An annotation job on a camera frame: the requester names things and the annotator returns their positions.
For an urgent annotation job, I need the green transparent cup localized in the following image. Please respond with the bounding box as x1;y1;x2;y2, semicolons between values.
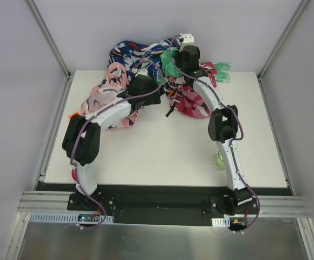
215;150;225;170

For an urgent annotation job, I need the blue patterned cloth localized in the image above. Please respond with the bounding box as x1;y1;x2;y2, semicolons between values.
108;38;181;82

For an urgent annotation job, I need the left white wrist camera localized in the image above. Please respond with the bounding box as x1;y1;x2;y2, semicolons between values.
133;68;148;77

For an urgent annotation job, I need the left white cable duct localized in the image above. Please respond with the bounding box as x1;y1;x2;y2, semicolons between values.
30;212;114;225

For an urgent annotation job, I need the right aluminium frame post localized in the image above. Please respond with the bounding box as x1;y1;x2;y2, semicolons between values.
257;0;312;81

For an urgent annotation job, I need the magenta pink camo cloth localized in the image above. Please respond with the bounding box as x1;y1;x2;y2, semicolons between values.
164;76;211;119

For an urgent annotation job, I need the red apple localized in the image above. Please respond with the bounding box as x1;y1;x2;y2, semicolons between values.
71;169;77;181

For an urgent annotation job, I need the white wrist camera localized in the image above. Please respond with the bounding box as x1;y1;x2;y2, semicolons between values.
179;34;194;52
133;68;148;77

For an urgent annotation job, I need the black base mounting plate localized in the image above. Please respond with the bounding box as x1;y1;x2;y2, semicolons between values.
67;185;258;226

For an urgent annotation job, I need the black cloth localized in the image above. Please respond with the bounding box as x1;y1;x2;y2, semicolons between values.
165;100;178;117

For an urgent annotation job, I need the aluminium front rail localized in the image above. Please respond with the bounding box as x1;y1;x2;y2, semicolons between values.
18;191;311;218

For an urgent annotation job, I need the aluminium frame post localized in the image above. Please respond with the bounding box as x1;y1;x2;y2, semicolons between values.
24;0;75;79
257;0;312;81

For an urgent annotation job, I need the white cable duct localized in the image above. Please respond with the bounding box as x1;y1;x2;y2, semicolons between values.
30;212;114;225
211;216;231;228

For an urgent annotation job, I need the right white cable duct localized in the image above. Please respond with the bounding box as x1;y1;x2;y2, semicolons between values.
211;216;231;228

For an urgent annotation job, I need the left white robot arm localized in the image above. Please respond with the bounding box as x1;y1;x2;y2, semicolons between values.
62;74;162;212

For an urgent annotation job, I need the light pink bird-print cloth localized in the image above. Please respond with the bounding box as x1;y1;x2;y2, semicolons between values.
80;62;129;116

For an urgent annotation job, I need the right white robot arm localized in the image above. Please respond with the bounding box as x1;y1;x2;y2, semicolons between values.
175;45;253;216

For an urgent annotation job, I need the green white cloth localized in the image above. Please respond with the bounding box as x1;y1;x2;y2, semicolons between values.
160;47;231;85

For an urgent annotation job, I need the orange cube block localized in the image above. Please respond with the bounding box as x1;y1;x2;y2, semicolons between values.
68;111;79;119

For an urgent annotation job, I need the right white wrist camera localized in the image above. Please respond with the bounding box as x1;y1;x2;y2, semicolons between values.
179;34;194;52

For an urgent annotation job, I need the left aluminium frame post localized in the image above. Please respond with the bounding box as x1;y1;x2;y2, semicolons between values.
24;0;75;79

